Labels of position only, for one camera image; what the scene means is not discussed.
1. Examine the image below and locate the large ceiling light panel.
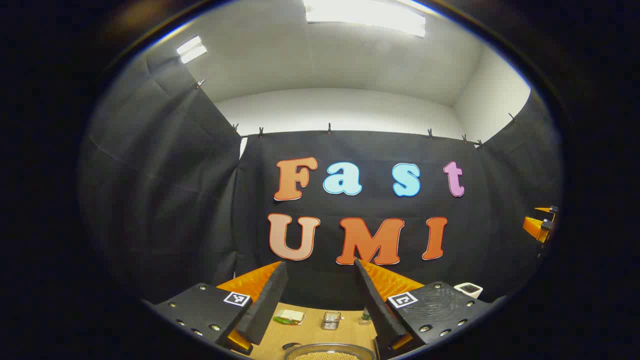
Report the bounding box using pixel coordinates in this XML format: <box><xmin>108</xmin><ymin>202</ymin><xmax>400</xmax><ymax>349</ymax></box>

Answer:
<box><xmin>302</xmin><ymin>0</ymin><xmax>427</xmax><ymax>38</ymax></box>

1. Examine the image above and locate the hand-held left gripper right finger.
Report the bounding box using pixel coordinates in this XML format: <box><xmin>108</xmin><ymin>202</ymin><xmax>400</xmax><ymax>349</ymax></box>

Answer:
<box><xmin>354</xmin><ymin>258</ymin><xmax>506</xmax><ymax>360</ymax></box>

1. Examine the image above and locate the small ceiling light panel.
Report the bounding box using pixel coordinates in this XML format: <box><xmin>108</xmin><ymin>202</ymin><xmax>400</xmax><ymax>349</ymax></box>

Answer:
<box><xmin>176</xmin><ymin>36</ymin><xmax>208</xmax><ymax>64</ymax></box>

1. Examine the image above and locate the sandwich with lettuce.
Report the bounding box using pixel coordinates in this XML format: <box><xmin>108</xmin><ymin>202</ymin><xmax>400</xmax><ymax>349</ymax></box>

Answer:
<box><xmin>274</xmin><ymin>309</ymin><xmax>307</xmax><ymax>326</ymax></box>

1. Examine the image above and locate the row of black cloth clips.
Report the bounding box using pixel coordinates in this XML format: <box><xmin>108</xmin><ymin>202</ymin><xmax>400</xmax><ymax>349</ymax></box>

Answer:
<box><xmin>195</xmin><ymin>77</ymin><xmax>518</xmax><ymax>150</ymax></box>

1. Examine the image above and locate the white toaster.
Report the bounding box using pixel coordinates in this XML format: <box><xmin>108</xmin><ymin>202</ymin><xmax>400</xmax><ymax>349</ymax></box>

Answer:
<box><xmin>453</xmin><ymin>282</ymin><xmax>484</xmax><ymax>300</ymax></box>

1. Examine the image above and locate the pile of soybeans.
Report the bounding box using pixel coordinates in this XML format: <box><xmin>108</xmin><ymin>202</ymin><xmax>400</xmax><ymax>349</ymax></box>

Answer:
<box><xmin>305</xmin><ymin>351</ymin><xmax>361</xmax><ymax>360</ymax></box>

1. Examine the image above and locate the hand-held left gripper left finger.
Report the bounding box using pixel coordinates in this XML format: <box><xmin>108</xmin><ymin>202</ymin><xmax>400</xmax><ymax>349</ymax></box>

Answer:
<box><xmin>142</xmin><ymin>260</ymin><xmax>290</xmax><ymax>357</ymax></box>

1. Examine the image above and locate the steel pot with black handle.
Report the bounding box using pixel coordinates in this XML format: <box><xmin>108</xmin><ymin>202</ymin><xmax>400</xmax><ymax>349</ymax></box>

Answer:
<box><xmin>281</xmin><ymin>341</ymin><xmax>377</xmax><ymax>360</ymax></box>

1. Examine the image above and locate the black backdrop cloth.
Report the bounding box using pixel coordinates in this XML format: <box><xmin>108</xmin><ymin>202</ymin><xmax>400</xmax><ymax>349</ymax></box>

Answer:
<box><xmin>77</xmin><ymin>52</ymin><xmax>565</xmax><ymax>311</ymax></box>

